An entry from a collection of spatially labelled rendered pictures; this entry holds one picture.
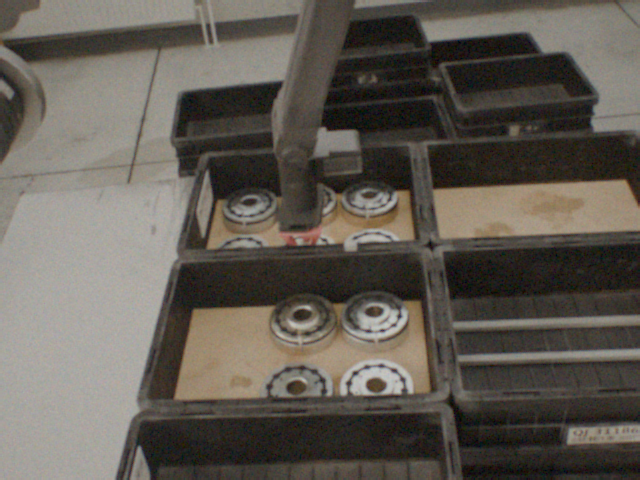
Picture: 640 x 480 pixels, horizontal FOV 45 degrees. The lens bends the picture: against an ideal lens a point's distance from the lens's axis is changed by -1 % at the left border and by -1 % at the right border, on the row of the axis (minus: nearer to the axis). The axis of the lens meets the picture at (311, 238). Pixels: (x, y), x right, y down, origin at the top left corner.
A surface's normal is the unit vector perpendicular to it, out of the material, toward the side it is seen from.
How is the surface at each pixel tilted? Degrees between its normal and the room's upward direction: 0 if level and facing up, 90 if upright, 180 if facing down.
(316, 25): 114
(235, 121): 0
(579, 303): 0
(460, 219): 0
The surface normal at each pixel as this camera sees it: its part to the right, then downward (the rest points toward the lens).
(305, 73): 0.04, 0.89
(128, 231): -0.08, -0.78
